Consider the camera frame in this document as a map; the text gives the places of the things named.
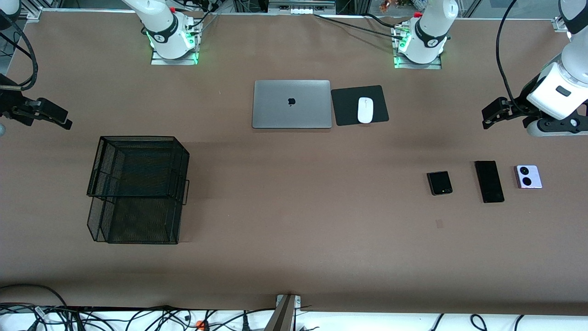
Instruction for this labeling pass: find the silver closed laptop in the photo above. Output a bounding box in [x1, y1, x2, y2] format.
[252, 80, 332, 129]

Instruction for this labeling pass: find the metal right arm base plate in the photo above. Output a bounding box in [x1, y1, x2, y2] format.
[151, 45, 199, 66]

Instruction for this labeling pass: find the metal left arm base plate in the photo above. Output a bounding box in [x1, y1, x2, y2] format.
[394, 50, 442, 70]

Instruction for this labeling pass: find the black mouse pad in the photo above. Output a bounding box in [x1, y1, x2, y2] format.
[331, 85, 390, 126]

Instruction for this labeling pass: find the lilac flip phone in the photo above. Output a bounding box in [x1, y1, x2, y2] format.
[514, 165, 543, 189]

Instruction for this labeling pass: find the black cable on table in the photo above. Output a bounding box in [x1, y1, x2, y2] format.
[314, 13, 406, 40]

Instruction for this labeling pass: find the small black flip phone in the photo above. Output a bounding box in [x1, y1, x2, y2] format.
[427, 171, 453, 196]

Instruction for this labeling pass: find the grey power strip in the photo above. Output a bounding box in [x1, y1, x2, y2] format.
[268, 0, 336, 15]

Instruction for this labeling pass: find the grey metal bracket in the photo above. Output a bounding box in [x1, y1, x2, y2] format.
[264, 294, 302, 331]

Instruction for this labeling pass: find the black looped floor cable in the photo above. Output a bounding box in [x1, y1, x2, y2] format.
[0, 283, 70, 319]

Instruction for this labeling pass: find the black mesh two-tier tray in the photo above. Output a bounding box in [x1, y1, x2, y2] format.
[86, 136, 190, 245]

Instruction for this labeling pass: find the long black phone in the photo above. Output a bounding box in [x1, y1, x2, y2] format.
[475, 160, 505, 203]

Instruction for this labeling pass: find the white computer mouse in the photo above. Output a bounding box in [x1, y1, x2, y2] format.
[358, 97, 374, 124]

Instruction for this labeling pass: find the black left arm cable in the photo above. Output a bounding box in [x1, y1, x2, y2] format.
[496, 0, 530, 113]

